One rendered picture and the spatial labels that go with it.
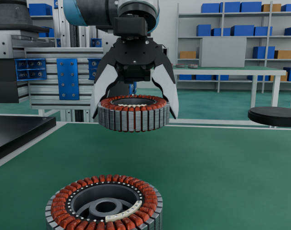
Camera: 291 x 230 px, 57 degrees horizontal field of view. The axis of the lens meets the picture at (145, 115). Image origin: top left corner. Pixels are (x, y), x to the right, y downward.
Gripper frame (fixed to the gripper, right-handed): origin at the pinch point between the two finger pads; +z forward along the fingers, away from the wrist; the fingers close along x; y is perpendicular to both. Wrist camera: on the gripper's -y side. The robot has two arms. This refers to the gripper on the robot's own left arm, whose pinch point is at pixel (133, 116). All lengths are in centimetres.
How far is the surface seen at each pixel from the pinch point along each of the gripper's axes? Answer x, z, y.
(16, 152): 21.6, 4.9, 7.3
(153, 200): -3.1, 12.3, -13.6
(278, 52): -288, -296, 500
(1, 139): 24.6, 2.5, 6.9
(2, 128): 28.4, -1.1, 13.4
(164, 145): -5.3, 2.9, 10.4
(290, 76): -318, -247, 523
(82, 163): 8.3, 7.1, 3.0
